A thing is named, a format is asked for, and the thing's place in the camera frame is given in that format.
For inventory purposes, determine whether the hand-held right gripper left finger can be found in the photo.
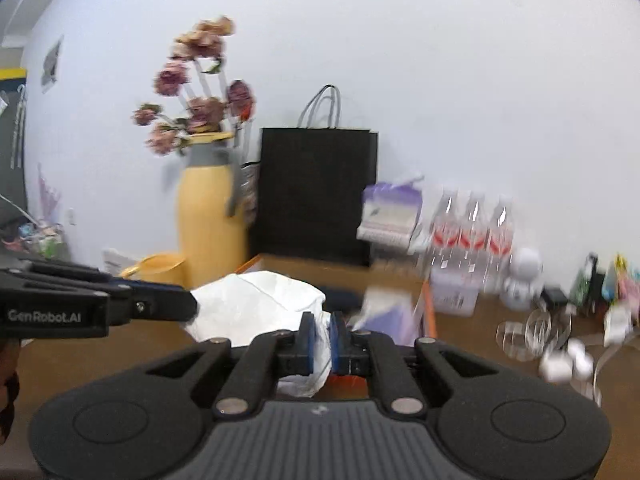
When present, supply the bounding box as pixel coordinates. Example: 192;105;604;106
145;312;316;418

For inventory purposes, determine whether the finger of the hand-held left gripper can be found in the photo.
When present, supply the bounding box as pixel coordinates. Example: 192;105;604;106
109;280;199;326

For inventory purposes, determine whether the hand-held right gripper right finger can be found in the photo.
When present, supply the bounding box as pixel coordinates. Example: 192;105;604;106
330;311;501;416

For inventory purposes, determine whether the white cloth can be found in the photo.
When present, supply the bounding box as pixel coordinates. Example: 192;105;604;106
184;269;327;399

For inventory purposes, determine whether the red cardboard box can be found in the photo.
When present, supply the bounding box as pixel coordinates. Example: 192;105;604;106
234;253;439;399

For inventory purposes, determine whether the person's left hand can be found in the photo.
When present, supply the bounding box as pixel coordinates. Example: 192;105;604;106
0;340;21;443

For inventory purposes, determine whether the yellow mug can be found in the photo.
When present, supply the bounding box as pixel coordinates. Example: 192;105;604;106
119;252;189;287

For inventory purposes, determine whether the white printed box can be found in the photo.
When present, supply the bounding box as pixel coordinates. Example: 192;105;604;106
102;247;139;278

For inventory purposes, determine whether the metal storage rack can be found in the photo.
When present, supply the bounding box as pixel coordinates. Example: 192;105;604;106
0;194;69;262

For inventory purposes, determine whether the yellow thermos jug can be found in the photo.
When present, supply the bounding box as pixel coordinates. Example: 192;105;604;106
177;132;252;289

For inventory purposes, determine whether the white flat box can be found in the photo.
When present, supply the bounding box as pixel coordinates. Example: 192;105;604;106
355;222;417;252

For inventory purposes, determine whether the small metal tin box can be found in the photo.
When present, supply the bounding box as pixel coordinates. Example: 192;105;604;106
430;264;482;318

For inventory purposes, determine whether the black paper bag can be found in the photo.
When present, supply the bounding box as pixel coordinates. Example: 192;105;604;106
249;84;379;268

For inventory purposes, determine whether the purple tissue pack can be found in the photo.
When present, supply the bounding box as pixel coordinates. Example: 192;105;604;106
360;174;426;227

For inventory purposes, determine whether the black yellow banner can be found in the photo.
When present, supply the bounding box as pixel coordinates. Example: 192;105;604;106
0;67;29;202

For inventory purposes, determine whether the white robot toy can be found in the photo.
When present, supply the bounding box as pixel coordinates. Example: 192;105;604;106
501;247;546;312

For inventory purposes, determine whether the dried pink rose bouquet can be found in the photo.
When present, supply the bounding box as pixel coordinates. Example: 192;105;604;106
132;15;257;157

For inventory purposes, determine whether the white earbud case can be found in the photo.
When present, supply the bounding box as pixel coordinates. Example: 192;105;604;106
538;349;577;382

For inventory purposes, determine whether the black charger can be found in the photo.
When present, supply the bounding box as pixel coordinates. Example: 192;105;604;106
542;287;569;312

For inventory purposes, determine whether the small green bottle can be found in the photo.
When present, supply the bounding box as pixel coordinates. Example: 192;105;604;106
569;253;599;307

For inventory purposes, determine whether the white crumpled tissue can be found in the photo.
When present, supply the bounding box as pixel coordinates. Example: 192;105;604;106
602;304;634;347

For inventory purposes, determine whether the colourful snack packet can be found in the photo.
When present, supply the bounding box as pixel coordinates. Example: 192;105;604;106
602;254;640;307

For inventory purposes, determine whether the purple coral wall decal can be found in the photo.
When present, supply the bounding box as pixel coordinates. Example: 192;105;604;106
37;162;64;222

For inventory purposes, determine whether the coiled white cable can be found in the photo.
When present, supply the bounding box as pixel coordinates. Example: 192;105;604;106
495;307;577;362

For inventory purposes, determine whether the white round cable winder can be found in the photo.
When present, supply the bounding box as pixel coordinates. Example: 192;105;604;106
567;337;597;379

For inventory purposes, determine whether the wall picture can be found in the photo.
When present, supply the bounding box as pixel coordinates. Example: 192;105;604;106
40;34;66;94

